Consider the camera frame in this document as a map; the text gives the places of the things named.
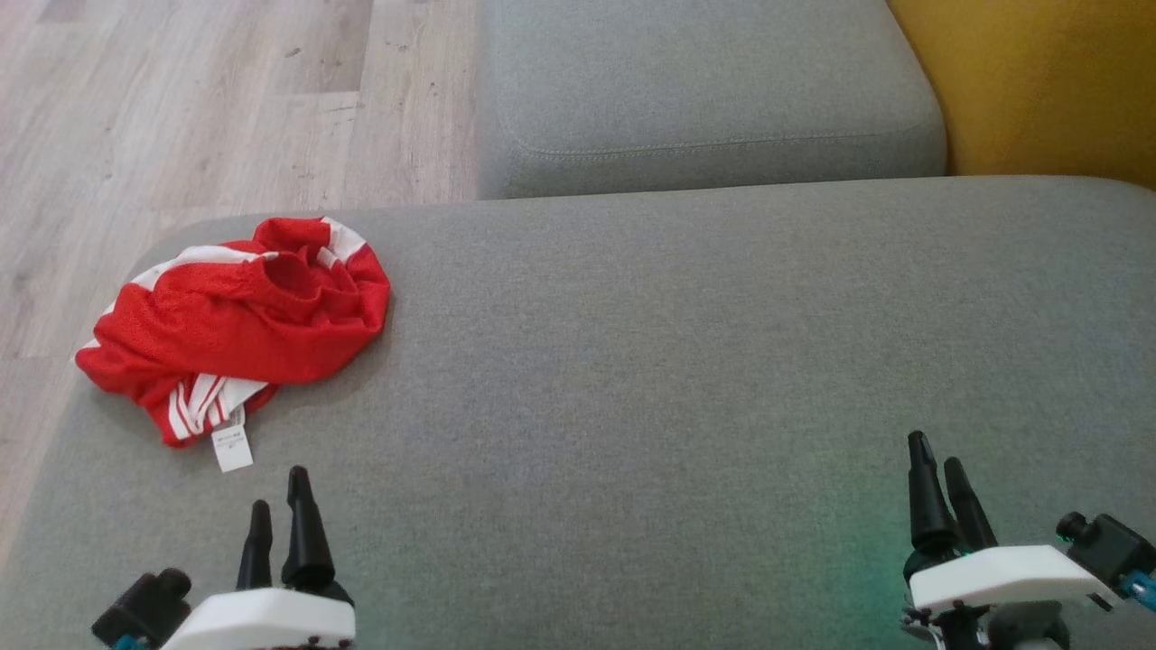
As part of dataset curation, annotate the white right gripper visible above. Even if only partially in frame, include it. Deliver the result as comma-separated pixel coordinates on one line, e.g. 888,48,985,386
901,431,1117,650

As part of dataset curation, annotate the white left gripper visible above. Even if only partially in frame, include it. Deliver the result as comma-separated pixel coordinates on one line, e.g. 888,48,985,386
161,466,358,650

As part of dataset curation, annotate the red white striped jersey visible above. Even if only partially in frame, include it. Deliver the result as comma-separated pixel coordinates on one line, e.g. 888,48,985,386
74,215,392,474

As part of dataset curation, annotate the large grey sofa seat cushion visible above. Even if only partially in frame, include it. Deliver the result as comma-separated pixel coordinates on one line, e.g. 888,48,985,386
0,176,1156,650

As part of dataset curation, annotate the yellow sofa backrest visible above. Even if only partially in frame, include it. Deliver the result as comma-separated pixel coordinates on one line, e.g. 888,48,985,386
887,0,1156,190

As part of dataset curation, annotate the small grey sofa seat cushion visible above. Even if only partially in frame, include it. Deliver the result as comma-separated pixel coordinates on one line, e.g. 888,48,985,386
474,0,947,200

